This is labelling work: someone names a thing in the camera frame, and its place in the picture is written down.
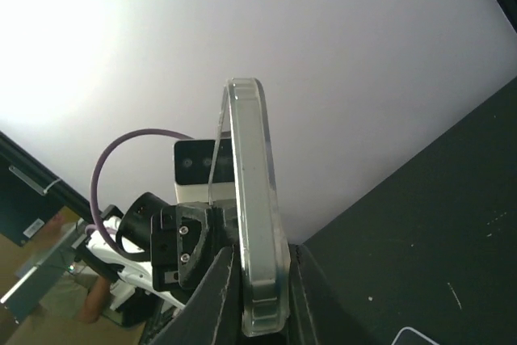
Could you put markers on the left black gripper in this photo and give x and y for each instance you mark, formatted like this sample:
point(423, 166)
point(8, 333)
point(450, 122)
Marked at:
point(185, 239)

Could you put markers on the phone in purple case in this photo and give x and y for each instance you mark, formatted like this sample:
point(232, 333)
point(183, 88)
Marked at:
point(410, 336)

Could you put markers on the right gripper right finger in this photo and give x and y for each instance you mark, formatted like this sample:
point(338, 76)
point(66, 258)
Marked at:
point(316, 317)

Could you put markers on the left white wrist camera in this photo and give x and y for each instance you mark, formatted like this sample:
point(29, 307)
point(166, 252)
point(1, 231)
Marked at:
point(192, 167)

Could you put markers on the left frame post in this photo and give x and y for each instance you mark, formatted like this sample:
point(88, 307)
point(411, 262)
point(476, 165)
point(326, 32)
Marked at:
point(42, 179)

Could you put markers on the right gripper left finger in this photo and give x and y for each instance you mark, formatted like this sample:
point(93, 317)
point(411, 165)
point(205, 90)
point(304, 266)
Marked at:
point(213, 315)

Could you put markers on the clear phone case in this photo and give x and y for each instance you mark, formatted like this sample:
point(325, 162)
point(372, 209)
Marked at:
point(243, 150)

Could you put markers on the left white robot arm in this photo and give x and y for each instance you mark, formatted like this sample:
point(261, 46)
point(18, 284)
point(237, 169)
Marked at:
point(127, 260)

